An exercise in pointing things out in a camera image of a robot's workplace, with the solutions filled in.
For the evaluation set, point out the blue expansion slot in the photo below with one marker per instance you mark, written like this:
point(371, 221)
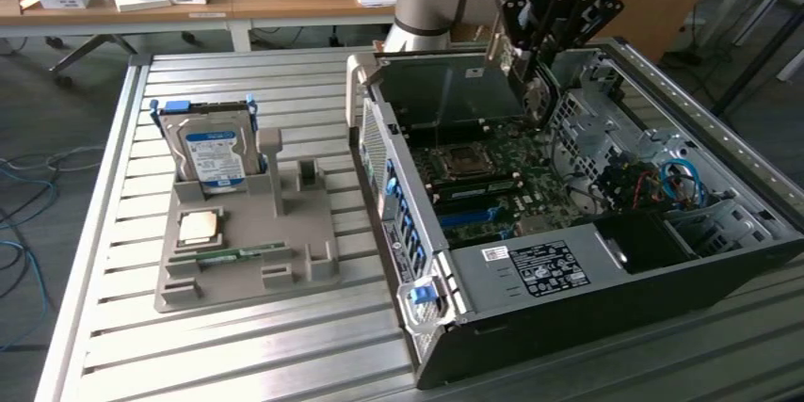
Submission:
point(469, 220)

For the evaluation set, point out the black NVIDIA graphics card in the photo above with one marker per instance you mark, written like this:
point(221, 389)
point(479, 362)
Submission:
point(534, 91)

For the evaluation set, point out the grey parts rack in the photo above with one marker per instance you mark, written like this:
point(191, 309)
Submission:
point(258, 237)

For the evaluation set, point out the CPU socket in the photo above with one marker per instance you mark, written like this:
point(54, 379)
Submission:
point(469, 162)

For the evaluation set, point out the grey power supply unit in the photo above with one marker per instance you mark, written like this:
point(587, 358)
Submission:
point(485, 279)

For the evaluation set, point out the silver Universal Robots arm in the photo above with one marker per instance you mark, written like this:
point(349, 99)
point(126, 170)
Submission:
point(427, 6)

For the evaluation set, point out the hard disk in blue caddy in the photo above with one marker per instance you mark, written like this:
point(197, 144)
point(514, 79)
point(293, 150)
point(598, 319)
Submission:
point(217, 157)

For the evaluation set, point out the green motherboard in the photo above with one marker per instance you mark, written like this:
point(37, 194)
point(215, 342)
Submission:
point(534, 176)

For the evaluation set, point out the CPU chip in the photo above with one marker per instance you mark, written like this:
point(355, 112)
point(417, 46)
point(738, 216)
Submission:
point(201, 228)

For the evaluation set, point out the blue case latch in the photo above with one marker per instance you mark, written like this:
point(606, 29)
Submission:
point(422, 294)

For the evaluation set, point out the open black PC case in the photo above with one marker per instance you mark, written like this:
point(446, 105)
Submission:
point(566, 326)

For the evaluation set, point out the green RAM stick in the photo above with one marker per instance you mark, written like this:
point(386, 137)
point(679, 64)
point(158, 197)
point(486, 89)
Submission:
point(226, 253)

